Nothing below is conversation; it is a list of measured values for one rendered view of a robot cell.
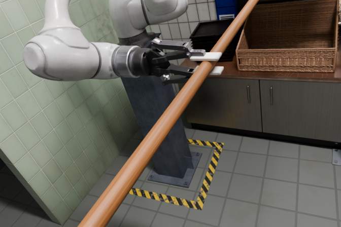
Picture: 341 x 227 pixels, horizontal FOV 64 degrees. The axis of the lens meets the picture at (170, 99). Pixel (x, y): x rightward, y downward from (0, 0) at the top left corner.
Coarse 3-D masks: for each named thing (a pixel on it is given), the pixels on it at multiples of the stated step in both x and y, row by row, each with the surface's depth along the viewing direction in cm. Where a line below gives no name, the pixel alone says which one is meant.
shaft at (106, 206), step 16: (256, 0) 94; (240, 16) 82; (224, 32) 75; (224, 48) 69; (208, 64) 62; (192, 80) 57; (176, 96) 54; (192, 96) 55; (176, 112) 50; (160, 128) 46; (144, 144) 44; (160, 144) 46; (128, 160) 42; (144, 160) 42; (128, 176) 39; (112, 192) 37; (128, 192) 39; (96, 208) 35; (112, 208) 36; (80, 224) 34; (96, 224) 34
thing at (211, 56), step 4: (212, 52) 64; (216, 52) 64; (220, 52) 63; (204, 56) 63; (208, 56) 63; (212, 56) 62; (216, 56) 62; (220, 56) 62; (192, 60) 64; (196, 60) 64; (200, 60) 63; (204, 60) 63; (208, 60) 62; (212, 60) 62; (216, 60) 61
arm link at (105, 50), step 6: (90, 42) 73; (96, 48) 72; (102, 48) 73; (108, 48) 74; (114, 48) 75; (102, 54) 72; (108, 54) 74; (102, 60) 72; (108, 60) 74; (102, 66) 72; (108, 66) 74; (96, 72) 72; (102, 72) 74; (108, 72) 75; (114, 72) 75; (90, 78) 74; (96, 78) 75; (102, 78) 76; (108, 78) 77; (114, 78) 79
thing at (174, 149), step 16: (128, 80) 151; (144, 80) 147; (160, 80) 154; (128, 96) 159; (144, 96) 154; (160, 96) 154; (144, 112) 163; (160, 112) 157; (144, 128) 172; (176, 128) 175; (176, 144) 176; (208, 144) 211; (160, 160) 186; (176, 160) 179; (192, 160) 200; (160, 176) 195; (176, 176) 190; (192, 176) 188; (208, 176) 186; (144, 192) 188
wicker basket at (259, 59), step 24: (312, 0) 177; (336, 0) 170; (264, 24) 196; (288, 24) 189; (312, 24) 182; (336, 24) 156; (240, 48) 176; (264, 48) 194; (288, 48) 186; (312, 48) 150; (336, 48) 145
